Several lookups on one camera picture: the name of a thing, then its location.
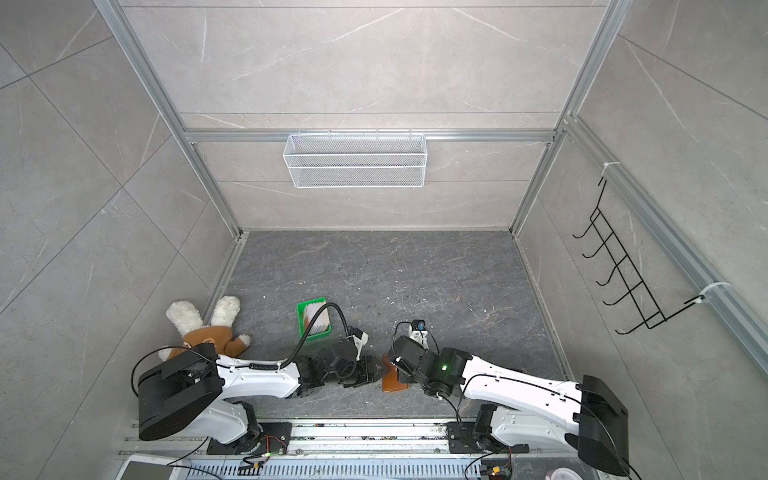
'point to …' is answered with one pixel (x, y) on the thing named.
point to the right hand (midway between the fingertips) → (403, 363)
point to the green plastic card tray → (300, 306)
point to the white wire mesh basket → (355, 161)
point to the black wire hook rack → (626, 269)
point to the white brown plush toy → (186, 319)
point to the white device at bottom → (144, 467)
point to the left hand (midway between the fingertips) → (388, 368)
